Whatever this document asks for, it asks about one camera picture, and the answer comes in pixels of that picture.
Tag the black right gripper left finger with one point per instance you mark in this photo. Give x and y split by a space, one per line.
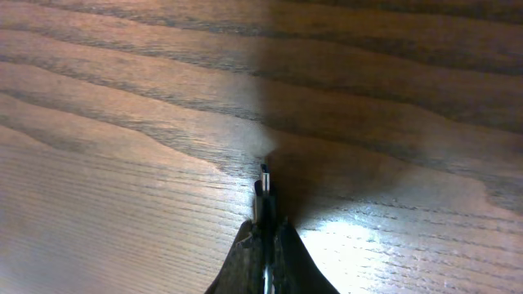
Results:
241 272

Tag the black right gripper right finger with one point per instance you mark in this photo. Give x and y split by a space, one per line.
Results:
295 272

